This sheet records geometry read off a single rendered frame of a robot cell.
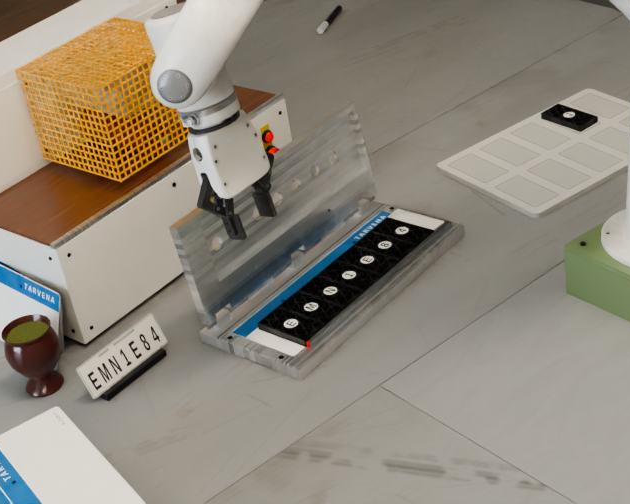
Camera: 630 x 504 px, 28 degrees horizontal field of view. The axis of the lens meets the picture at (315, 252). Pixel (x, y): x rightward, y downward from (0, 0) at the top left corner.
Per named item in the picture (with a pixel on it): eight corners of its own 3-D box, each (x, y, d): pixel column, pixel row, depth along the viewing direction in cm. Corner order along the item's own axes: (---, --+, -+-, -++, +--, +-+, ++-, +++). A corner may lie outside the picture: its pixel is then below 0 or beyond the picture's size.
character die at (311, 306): (326, 330, 192) (325, 323, 192) (278, 312, 198) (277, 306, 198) (346, 313, 195) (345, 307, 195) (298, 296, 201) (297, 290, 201)
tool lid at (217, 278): (176, 228, 187) (168, 227, 188) (212, 334, 195) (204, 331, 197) (354, 102, 213) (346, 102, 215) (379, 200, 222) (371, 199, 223)
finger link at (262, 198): (259, 176, 179) (274, 217, 181) (274, 166, 181) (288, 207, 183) (244, 176, 181) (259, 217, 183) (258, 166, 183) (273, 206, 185)
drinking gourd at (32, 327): (13, 406, 192) (-8, 348, 186) (24, 371, 199) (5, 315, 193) (66, 400, 191) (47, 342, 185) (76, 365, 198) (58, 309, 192)
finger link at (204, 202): (190, 192, 171) (212, 220, 174) (220, 152, 174) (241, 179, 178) (185, 192, 172) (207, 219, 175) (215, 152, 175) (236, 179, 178)
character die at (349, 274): (364, 296, 198) (363, 290, 198) (317, 281, 204) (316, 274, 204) (383, 281, 201) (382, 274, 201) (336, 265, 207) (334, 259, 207)
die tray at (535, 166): (536, 220, 213) (536, 215, 213) (434, 169, 233) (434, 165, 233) (696, 132, 230) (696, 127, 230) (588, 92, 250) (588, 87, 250)
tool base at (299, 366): (301, 380, 186) (297, 361, 184) (201, 341, 199) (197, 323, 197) (464, 235, 213) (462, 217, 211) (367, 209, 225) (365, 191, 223)
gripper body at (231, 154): (204, 129, 168) (232, 203, 172) (253, 97, 174) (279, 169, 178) (168, 130, 173) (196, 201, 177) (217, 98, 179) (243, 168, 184)
